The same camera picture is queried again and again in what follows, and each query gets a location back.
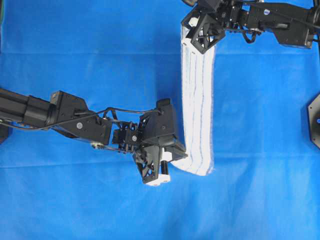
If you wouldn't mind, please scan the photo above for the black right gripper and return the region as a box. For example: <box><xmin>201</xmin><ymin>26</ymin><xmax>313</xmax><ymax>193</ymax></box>
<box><xmin>181</xmin><ymin>0</ymin><xmax>247</xmax><ymax>54</ymax></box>

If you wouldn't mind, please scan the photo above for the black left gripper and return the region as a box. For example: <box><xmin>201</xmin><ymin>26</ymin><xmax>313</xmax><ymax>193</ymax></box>
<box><xmin>112</xmin><ymin>105</ymin><xmax>188</xmax><ymax>187</ymax></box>

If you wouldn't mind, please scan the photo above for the blue striped white towel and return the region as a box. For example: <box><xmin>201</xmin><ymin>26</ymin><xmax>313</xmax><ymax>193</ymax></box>
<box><xmin>173</xmin><ymin>27</ymin><xmax>216</xmax><ymax>176</ymax></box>

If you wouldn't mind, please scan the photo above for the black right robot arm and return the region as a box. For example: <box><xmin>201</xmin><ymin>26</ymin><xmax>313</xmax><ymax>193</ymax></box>
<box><xmin>181</xmin><ymin>0</ymin><xmax>320</xmax><ymax>54</ymax></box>

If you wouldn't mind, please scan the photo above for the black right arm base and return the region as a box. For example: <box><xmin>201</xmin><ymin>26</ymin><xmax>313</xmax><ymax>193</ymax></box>
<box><xmin>307</xmin><ymin>94</ymin><xmax>320</xmax><ymax>149</ymax></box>

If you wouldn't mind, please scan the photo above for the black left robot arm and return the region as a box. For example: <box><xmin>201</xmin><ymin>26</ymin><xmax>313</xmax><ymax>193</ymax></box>
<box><xmin>0</xmin><ymin>89</ymin><xmax>187</xmax><ymax>186</ymax></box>

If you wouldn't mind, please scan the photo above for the blue table cloth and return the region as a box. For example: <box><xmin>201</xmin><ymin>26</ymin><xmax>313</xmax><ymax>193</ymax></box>
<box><xmin>0</xmin><ymin>0</ymin><xmax>320</xmax><ymax>240</ymax></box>

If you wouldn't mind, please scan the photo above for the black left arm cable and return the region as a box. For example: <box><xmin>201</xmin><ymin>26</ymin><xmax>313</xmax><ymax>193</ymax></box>
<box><xmin>0</xmin><ymin>106</ymin><xmax>163</xmax><ymax>132</ymax></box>

